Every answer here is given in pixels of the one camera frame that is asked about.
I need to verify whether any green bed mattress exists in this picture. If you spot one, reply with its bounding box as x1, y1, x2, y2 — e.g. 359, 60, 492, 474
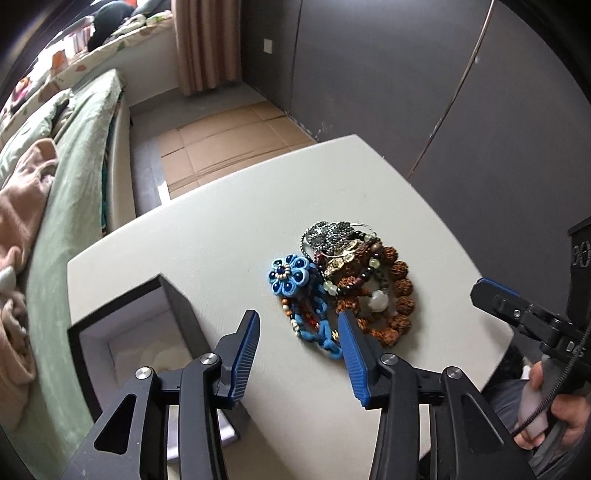
9, 69, 124, 479

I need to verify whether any flattened cardboard floor sheet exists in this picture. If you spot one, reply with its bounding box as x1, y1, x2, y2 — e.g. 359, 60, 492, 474
158, 101, 315, 199

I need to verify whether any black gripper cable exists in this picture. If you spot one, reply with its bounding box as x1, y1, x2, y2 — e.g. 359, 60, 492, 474
510, 336, 588, 439

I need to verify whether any pink curtain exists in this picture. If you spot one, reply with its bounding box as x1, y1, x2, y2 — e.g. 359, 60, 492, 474
171, 0, 242, 96

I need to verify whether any gold butterfly brooch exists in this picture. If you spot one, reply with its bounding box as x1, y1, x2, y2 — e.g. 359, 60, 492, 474
322, 252, 363, 277

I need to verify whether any light green floral duvet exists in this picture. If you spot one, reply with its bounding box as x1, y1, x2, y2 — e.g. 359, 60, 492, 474
1, 89, 73, 185

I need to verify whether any person's right hand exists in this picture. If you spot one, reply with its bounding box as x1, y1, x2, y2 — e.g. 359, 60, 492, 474
513, 360, 591, 451

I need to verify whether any pink fleece blanket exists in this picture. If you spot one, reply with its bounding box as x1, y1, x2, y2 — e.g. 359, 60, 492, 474
1, 138, 59, 430

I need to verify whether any dark grey wardrobe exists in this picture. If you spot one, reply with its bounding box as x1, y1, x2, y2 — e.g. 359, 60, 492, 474
242, 1, 590, 312

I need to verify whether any white jade bead pendant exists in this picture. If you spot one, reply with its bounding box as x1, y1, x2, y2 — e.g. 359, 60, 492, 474
366, 290, 390, 314

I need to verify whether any black bag on seat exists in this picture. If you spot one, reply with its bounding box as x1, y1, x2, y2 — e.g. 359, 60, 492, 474
87, 1, 134, 52

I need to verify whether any blue flower tassel ornament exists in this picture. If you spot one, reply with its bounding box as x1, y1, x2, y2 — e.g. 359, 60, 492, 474
266, 253, 342, 360

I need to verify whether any silver pendant chain necklace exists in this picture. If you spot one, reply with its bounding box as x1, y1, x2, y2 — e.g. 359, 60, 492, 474
300, 220, 380, 259

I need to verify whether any floral window seat cushion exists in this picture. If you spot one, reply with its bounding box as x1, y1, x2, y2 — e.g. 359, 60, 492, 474
1, 10, 177, 141

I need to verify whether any black jewelry box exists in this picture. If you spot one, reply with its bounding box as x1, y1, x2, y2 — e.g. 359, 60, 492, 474
67, 273, 253, 462

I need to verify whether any brown rudraksha bead bracelet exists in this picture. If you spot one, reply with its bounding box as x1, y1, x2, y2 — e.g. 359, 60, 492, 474
334, 244, 417, 348

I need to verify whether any white wall switch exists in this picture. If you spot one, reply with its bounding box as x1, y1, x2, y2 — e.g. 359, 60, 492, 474
263, 39, 273, 54

